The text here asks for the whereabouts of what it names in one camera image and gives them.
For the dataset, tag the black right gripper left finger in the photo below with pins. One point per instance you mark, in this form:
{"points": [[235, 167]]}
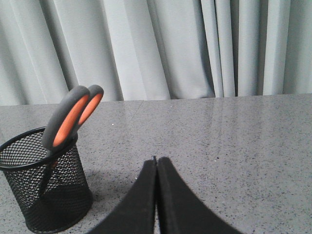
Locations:
{"points": [[135, 214]]}

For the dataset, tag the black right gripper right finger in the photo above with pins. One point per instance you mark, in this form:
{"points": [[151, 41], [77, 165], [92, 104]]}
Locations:
{"points": [[180, 211]]}

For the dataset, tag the grey orange handled scissors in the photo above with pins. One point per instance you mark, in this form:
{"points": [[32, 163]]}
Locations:
{"points": [[74, 109]]}

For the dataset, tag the black mesh pen bucket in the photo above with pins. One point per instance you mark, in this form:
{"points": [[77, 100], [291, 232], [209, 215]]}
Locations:
{"points": [[51, 191]]}

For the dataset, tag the grey pleated curtain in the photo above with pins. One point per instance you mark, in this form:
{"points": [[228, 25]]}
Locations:
{"points": [[154, 49]]}

